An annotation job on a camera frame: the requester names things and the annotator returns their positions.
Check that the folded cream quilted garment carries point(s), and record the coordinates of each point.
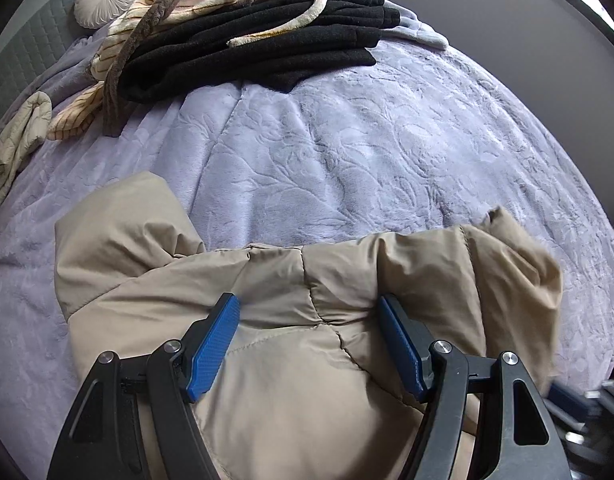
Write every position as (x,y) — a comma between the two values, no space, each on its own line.
(21,136)

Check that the grey quilted headboard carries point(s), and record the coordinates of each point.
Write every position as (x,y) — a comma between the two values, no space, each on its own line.
(35,45)

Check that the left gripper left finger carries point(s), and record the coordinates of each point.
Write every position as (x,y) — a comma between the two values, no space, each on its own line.
(101,437)

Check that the beige puffer jacket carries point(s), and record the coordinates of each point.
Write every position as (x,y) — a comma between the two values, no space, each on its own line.
(307,389)

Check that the cream striped robe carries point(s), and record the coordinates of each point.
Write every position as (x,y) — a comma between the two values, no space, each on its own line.
(143,19)

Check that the lavender embossed bed blanket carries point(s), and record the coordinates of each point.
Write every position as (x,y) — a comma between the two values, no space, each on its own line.
(420,140)

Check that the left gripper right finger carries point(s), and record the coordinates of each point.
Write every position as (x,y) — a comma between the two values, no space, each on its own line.
(515,437)

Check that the black fleece garment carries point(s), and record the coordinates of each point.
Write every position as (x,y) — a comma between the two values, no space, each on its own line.
(196,53)

